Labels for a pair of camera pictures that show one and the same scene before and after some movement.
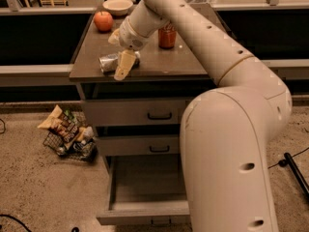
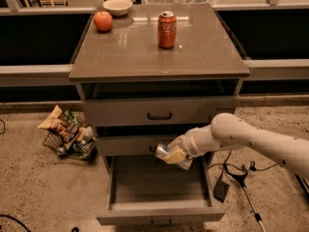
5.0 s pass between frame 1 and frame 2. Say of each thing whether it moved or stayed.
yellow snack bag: stayed
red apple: stayed
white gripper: moved
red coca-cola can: stayed
